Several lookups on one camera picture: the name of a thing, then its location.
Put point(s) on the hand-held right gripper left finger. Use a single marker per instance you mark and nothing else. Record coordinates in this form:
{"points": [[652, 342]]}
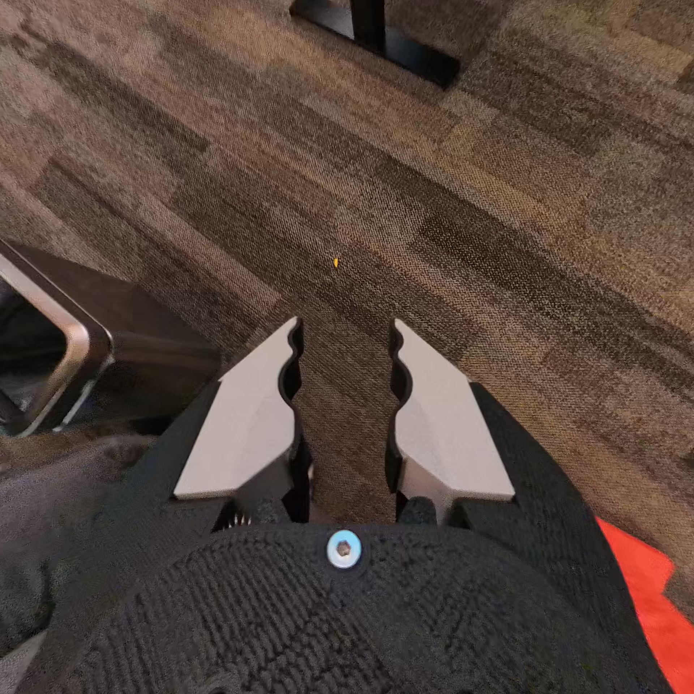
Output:
{"points": [[244, 428]]}

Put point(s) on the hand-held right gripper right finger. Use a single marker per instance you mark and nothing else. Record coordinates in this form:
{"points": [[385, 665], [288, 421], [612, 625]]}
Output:
{"points": [[444, 434]]}

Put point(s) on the dark bin with metal rim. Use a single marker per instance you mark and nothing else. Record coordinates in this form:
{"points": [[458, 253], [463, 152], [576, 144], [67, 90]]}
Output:
{"points": [[70, 347]]}

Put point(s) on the dark grey cloth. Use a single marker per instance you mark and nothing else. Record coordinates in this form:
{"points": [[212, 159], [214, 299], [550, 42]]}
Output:
{"points": [[49, 520]]}

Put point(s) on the orange red object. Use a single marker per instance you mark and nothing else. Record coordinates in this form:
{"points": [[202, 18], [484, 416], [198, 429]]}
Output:
{"points": [[650, 596]]}

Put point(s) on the black table leg base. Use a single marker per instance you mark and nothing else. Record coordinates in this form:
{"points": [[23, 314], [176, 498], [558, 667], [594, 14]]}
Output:
{"points": [[379, 38]]}

